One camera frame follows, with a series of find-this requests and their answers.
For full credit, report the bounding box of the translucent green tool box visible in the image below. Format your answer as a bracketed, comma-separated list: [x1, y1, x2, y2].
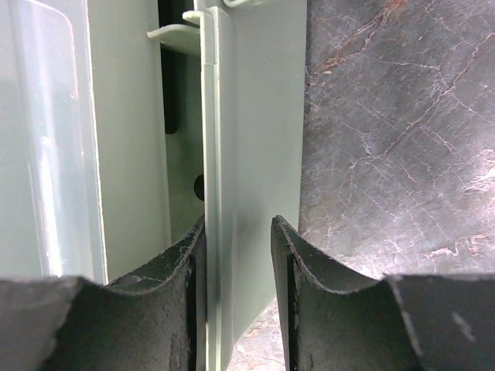
[1, 1, 307, 370]

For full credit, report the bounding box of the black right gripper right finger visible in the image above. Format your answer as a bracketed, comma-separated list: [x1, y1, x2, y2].
[271, 216, 494, 370]

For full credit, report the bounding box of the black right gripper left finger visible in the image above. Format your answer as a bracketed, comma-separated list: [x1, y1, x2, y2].
[1, 220, 206, 370]

